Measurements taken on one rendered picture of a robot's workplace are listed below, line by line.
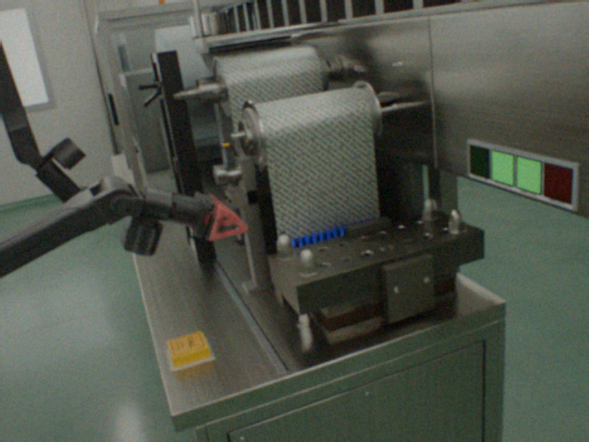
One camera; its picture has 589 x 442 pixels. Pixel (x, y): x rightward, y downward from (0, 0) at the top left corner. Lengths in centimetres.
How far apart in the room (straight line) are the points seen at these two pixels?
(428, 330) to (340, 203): 32
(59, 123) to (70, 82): 48
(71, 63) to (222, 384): 582
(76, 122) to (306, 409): 584
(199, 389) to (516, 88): 71
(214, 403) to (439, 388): 45
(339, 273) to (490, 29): 48
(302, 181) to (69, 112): 561
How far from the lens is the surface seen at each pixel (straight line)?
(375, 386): 103
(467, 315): 107
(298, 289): 93
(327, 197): 112
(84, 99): 657
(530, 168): 90
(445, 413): 117
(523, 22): 89
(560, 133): 86
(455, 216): 108
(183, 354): 101
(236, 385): 94
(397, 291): 100
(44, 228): 99
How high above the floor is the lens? 144
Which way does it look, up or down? 20 degrees down
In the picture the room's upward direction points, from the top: 8 degrees counter-clockwise
